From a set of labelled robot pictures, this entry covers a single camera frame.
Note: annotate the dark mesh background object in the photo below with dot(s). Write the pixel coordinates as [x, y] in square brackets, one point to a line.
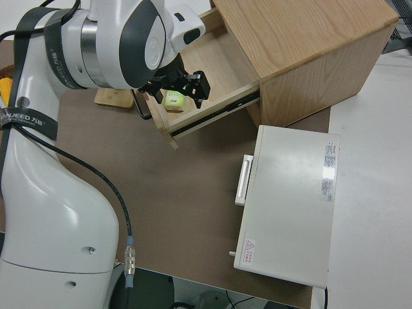
[400, 35]

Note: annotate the light wooden cabinet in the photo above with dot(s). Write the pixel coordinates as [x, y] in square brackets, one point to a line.
[305, 35]

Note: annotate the brown table mat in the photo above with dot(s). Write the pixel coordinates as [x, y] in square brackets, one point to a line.
[177, 193]

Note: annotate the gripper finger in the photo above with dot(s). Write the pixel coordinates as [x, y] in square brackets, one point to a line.
[159, 96]
[200, 87]

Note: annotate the brown wicker basket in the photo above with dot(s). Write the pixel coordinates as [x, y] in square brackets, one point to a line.
[6, 71]

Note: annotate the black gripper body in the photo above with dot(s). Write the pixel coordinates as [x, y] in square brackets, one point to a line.
[170, 77]

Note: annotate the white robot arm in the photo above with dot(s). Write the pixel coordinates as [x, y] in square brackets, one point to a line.
[48, 209]

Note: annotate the white toaster oven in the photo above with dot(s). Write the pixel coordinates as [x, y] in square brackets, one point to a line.
[289, 199]

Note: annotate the small green box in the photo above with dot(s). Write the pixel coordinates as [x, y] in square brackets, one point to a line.
[175, 102]

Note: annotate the light wooden drawer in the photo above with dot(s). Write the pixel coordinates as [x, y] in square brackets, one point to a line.
[222, 61]

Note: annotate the wooden stand with square base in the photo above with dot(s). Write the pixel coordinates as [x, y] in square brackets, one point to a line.
[112, 98]

